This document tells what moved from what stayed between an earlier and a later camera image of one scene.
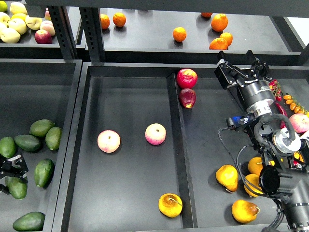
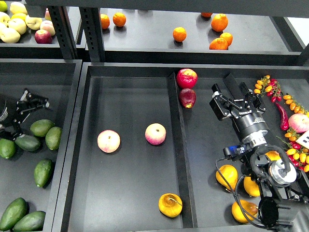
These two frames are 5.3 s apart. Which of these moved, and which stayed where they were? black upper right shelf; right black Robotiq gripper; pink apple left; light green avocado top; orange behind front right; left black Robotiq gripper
Moved: left black Robotiq gripper; right black Robotiq gripper
Stayed: black upper right shelf; orange behind front right; light green avocado top; pink apple left
